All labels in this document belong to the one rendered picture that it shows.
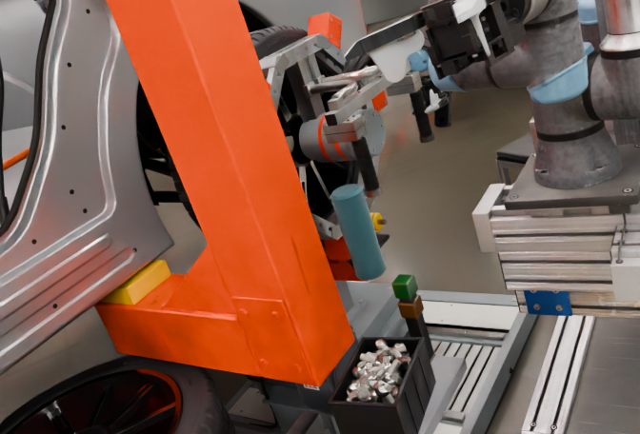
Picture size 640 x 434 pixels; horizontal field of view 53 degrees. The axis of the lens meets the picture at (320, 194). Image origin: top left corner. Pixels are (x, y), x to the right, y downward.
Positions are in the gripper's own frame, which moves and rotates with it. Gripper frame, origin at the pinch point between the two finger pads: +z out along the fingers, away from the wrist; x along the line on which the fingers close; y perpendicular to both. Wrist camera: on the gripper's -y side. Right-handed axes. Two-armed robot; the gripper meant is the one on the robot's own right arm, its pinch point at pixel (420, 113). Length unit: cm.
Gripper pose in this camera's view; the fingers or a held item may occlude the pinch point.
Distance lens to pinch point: 184.2
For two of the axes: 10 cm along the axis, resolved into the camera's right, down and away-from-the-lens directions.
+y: -3.0, -8.9, -3.4
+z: -5.1, 4.5, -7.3
